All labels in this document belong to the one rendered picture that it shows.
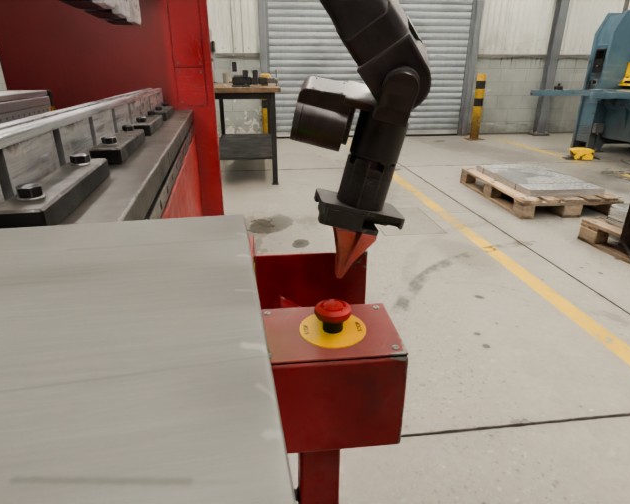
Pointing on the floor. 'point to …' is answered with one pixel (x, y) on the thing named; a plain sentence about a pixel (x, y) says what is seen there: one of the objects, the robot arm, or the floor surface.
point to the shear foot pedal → (585, 148)
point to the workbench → (239, 145)
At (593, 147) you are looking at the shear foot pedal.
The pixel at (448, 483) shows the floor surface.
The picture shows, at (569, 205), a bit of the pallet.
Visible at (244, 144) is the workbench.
